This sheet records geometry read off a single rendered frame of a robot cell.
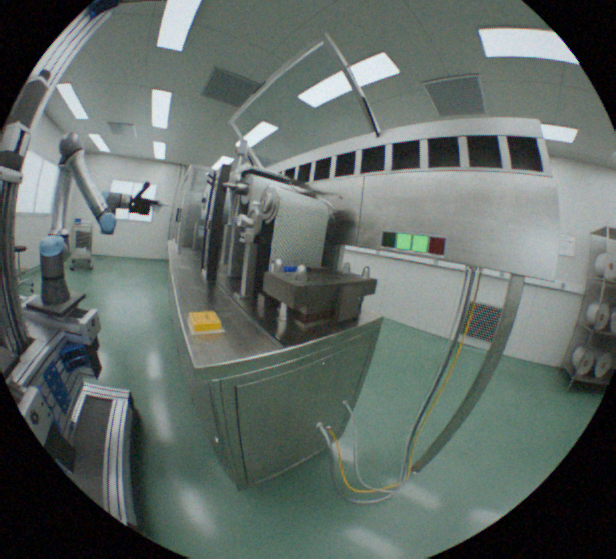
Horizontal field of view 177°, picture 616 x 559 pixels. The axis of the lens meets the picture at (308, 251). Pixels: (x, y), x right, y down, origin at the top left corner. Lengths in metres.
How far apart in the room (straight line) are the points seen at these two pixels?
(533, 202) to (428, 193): 0.37
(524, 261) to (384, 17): 1.69
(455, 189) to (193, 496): 1.61
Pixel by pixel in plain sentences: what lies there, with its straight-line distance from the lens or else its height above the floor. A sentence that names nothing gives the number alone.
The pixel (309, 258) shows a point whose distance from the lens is 0.76.
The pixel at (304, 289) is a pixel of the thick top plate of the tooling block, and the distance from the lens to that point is 0.50.
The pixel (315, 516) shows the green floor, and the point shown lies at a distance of 1.18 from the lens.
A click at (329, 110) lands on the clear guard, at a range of 1.06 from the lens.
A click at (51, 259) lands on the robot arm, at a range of 0.92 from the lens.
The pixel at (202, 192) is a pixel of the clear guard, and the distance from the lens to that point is 1.63.
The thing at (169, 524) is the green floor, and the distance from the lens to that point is 1.21.
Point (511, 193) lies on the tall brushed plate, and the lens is 0.71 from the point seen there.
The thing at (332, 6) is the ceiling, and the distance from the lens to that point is 1.80.
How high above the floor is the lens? 1.15
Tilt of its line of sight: 4 degrees down
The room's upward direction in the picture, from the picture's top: 8 degrees clockwise
